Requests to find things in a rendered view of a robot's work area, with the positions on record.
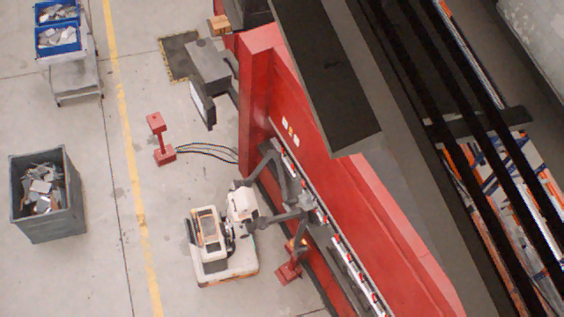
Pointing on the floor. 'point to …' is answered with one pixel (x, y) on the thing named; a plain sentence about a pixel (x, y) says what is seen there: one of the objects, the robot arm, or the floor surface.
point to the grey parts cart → (73, 65)
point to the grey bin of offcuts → (46, 195)
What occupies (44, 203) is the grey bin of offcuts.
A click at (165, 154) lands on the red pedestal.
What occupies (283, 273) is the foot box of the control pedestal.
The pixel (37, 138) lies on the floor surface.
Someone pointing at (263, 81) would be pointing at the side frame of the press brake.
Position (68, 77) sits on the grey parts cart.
